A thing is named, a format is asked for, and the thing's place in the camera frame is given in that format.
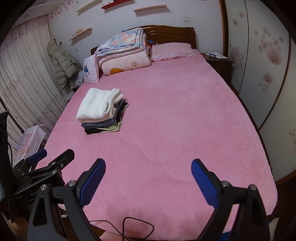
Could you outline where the dark wooden nightstand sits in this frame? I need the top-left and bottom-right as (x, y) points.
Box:
(201, 53), (233, 85)

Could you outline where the white cartoon gift bag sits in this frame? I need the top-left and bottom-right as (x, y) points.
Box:
(13, 125), (46, 166)

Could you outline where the floral sliding wardrobe door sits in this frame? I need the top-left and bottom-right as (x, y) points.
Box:
(225, 1), (295, 181)

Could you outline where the white fuzzy cardigan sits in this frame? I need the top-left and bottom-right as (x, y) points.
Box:
(76, 88), (124, 123)

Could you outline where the white pleated curtain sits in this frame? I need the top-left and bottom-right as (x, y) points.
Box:
(0, 14), (68, 144)

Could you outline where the red wall shelf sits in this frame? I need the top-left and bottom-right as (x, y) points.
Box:
(101, 0), (131, 10)

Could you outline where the folded floral quilt stack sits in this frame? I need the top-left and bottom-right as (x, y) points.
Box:
(94, 27), (151, 75)

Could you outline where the wooden headboard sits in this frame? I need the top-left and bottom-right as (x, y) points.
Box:
(90, 24), (197, 56)

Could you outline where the small pink cartoon cushion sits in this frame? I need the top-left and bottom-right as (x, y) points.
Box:
(83, 55), (99, 83)

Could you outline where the black cable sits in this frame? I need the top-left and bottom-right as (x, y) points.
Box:
(89, 216), (155, 241)

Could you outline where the stack of folded dark clothes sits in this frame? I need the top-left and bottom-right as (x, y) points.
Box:
(81, 99), (128, 135)

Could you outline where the pink pillow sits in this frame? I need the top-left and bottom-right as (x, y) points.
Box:
(149, 43), (196, 62)

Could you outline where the pink bed sheet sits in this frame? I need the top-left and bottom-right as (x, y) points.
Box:
(38, 55), (278, 240)

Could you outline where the beige puffer jacket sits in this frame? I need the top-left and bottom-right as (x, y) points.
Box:
(47, 41), (83, 96)

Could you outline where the pink wall shelf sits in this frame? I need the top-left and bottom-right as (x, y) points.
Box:
(132, 4), (167, 13)

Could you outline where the wooden wall shelf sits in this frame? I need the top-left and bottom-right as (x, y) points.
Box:
(69, 28), (92, 41)

